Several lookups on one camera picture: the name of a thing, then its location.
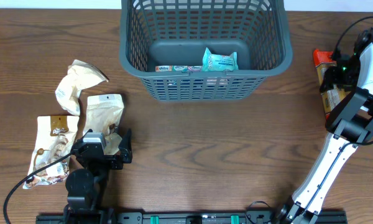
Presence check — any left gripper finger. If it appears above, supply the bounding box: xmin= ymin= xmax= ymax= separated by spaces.
xmin=119 ymin=129 xmax=132 ymax=156
xmin=76 ymin=129 xmax=93 ymax=143

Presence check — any beige snack bag clear window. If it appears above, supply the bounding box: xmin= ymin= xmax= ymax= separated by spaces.
xmin=83 ymin=94 xmax=124 ymax=155

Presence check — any orange spaghetti package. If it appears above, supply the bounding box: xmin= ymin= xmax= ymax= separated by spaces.
xmin=313 ymin=49 xmax=349 ymax=119

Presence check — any white brown pretzel bag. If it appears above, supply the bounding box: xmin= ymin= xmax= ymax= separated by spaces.
xmin=22 ymin=115 xmax=79 ymax=189

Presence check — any Kleenex tissue multipack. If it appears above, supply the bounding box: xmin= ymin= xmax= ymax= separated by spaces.
xmin=152 ymin=65 xmax=203 ymax=86

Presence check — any white teal wipes packet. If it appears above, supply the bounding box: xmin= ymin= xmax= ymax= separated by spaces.
xmin=201 ymin=48 xmax=239 ymax=72

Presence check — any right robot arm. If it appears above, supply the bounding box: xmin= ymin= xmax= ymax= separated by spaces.
xmin=274 ymin=43 xmax=373 ymax=223

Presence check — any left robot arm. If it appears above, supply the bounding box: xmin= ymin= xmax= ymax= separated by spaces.
xmin=65 ymin=129 xmax=132 ymax=224

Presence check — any grey plastic basket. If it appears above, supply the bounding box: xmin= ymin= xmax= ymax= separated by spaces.
xmin=119 ymin=0 xmax=293 ymax=101

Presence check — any left black cable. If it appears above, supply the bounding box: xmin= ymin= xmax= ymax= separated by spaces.
xmin=2 ymin=152 xmax=75 ymax=224

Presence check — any black cable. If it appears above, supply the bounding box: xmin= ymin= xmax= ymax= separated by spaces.
xmin=2 ymin=152 xmax=75 ymax=224
xmin=332 ymin=16 xmax=373 ymax=60

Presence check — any right black cable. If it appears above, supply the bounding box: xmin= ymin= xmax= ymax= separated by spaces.
xmin=332 ymin=16 xmax=373 ymax=60

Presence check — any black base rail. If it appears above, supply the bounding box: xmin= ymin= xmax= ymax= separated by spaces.
xmin=35 ymin=210 xmax=348 ymax=224

